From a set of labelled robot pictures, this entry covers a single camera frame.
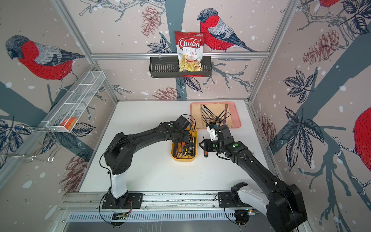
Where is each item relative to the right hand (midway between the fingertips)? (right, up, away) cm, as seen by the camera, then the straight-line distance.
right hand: (201, 143), depth 81 cm
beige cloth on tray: (+17, +17, +30) cm, 38 cm away
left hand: (-7, +2, +9) cm, 12 cm away
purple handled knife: (+20, +12, +26) cm, 35 cm away
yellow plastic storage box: (-9, -6, +7) cm, 13 cm away
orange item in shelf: (-64, +12, -14) cm, 66 cm away
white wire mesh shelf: (-69, +19, -6) cm, 72 cm away
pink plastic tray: (+29, +11, +26) cm, 41 cm away
